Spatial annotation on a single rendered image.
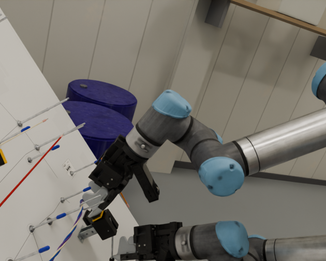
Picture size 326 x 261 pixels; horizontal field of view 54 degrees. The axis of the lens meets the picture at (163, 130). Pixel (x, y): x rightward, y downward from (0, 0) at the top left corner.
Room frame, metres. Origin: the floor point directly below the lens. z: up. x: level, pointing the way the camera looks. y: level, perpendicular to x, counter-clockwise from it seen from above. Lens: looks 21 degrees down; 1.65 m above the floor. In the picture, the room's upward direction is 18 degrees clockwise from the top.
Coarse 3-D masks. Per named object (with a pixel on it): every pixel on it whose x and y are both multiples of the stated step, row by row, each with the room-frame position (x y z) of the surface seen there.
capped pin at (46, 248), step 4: (44, 248) 0.43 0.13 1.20; (48, 248) 0.43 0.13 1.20; (36, 252) 0.43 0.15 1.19; (40, 252) 0.43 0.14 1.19; (24, 256) 0.43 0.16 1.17; (28, 256) 0.43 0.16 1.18; (8, 260) 0.43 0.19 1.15; (12, 260) 0.44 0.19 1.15; (16, 260) 0.43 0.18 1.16; (20, 260) 0.43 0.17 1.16
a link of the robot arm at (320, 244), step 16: (256, 240) 0.68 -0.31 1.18; (272, 240) 0.66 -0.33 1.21; (288, 240) 0.64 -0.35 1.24; (304, 240) 0.63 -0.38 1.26; (320, 240) 0.61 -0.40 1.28; (256, 256) 0.63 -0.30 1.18; (272, 256) 0.63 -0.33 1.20; (288, 256) 0.61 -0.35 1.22; (304, 256) 0.60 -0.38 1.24; (320, 256) 0.59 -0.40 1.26
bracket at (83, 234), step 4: (84, 228) 0.67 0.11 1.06; (88, 228) 0.67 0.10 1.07; (92, 228) 0.66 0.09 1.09; (80, 232) 0.66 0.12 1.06; (84, 232) 0.66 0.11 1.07; (88, 232) 0.66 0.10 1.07; (92, 232) 0.66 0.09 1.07; (96, 232) 0.66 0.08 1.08; (80, 236) 0.65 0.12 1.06; (84, 236) 0.66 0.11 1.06; (88, 236) 0.66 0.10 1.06; (80, 240) 0.64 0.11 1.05
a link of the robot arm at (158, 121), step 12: (168, 96) 0.65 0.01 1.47; (180, 96) 0.69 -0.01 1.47; (156, 108) 0.65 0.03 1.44; (168, 108) 0.64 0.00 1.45; (180, 108) 0.64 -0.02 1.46; (144, 120) 0.65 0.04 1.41; (156, 120) 0.64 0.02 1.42; (168, 120) 0.64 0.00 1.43; (180, 120) 0.65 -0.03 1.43; (144, 132) 0.64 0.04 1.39; (156, 132) 0.64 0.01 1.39; (168, 132) 0.65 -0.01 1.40; (180, 132) 0.65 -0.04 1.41; (156, 144) 0.64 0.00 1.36
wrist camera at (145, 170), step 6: (132, 168) 0.65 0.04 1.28; (138, 168) 0.65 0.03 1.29; (144, 168) 0.67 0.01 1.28; (138, 174) 0.66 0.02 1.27; (144, 174) 0.66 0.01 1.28; (150, 174) 0.70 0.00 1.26; (138, 180) 0.66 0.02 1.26; (144, 180) 0.66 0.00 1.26; (150, 180) 0.67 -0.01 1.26; (144, 186) 0.66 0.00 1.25; (150, 186) 0.66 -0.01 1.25; (156, 186) 0.69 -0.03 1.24; (144, 192) 0.66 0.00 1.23; (150, 192) 0.66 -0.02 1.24; (156, 192) 0.67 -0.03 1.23; (150, 198) 0.66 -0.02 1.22; (156, 198) 0.66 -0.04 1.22
